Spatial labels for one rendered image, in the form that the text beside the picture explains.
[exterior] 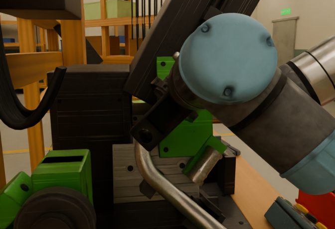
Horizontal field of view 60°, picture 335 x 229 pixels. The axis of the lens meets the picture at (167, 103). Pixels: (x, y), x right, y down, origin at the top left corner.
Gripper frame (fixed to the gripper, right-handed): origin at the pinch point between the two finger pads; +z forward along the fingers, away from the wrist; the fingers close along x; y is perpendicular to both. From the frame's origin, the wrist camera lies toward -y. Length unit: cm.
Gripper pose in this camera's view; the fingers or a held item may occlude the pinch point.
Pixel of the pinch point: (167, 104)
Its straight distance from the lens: 57.4
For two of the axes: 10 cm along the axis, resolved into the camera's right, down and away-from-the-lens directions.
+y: 6.7, -7.3, 1.3
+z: -1.1, 0.7, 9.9
